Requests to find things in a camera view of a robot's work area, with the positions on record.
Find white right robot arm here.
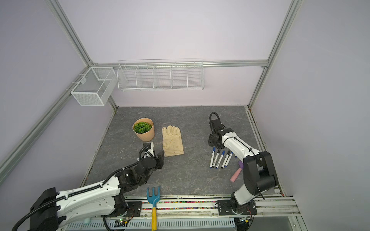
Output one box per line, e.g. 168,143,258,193
209,128,279,206

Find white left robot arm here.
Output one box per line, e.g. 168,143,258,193
12,151,164,231

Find teal yellow garden fork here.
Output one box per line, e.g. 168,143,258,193
146,186,161,231

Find beige work glove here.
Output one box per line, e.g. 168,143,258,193
162,126,184,157

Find tan pot with green plant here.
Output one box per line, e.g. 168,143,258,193
133,118,155,142

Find small white mesh basket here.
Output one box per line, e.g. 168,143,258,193
71,67,118,106

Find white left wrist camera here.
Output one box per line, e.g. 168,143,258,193
143,142,155,158

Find black corrugated right cable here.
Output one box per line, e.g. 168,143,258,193
209,112,225,131

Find black corrugated cable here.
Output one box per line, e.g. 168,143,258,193
11,143,151,231
209,112,225,131

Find long white wire basket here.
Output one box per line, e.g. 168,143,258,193
117,59,205,90

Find black corrugated left cable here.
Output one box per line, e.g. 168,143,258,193
11,143,151,231

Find aluminium cage frame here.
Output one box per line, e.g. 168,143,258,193
1,1,302,184

